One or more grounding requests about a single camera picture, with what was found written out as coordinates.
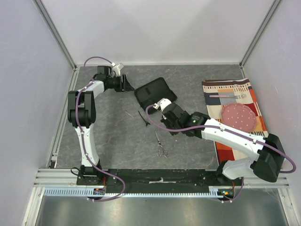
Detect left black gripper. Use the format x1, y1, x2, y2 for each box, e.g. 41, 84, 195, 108
107, 74, 135, 93

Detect black zippered tool case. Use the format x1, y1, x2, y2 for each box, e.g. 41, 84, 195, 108
134, 77, 177, 111

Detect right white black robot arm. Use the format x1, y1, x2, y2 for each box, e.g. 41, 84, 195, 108
160, 103, 285, 186

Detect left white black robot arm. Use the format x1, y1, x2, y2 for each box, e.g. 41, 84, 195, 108
67, 63, 134, 186

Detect silver hair scissors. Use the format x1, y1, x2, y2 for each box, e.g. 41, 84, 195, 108
155, 132, 168, 158

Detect colourful patterned placemat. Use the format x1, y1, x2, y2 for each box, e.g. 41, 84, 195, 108
201, 79, 282, 170

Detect pink dotted plate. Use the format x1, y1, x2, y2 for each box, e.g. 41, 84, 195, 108
221, 103, 257, 132

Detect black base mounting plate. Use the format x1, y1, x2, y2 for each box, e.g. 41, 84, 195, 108
76, 168, 245, 195

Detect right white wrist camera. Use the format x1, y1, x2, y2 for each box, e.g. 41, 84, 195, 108
153, 98, 172, 111

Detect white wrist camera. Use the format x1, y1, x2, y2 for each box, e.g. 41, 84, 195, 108
111, 62, 124, 73
153, 98, 172, 111

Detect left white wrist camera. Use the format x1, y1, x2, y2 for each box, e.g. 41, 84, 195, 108
111, 62, 124, 73

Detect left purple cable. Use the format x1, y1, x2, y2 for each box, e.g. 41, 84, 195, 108
74, 56, 127, 202

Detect purple cable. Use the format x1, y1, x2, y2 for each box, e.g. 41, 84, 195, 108
74, 56, 127, 202
145, 105, 296, 203

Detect pink handled fork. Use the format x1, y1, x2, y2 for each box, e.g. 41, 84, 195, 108
209, 94, 246, 99

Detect white slotted cable duct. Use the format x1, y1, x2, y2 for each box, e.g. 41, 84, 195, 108
44, 187, 233, 198

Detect aluminium frame rail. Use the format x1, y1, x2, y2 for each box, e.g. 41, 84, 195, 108
33, 0, 77, 71

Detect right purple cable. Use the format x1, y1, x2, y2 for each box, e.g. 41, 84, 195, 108
145, 105, 296, 203

